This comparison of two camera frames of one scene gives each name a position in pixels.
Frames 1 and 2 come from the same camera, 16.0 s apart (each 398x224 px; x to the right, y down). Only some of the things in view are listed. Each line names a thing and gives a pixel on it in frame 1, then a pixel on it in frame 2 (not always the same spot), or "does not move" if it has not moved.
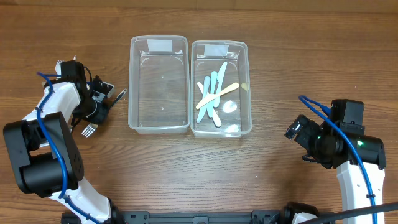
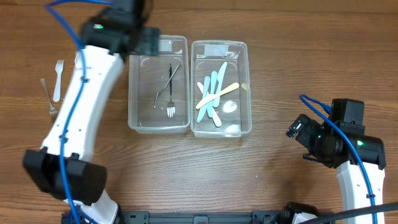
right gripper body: x=308 y=137 does not move
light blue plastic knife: x=219 y=82 does not move
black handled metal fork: x=92 y=127 -> x=170 y=107
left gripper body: x=101 y=111 -> x=148 y=42
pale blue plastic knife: x=210 y=104 does not move
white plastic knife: x=214 y=116 does not move
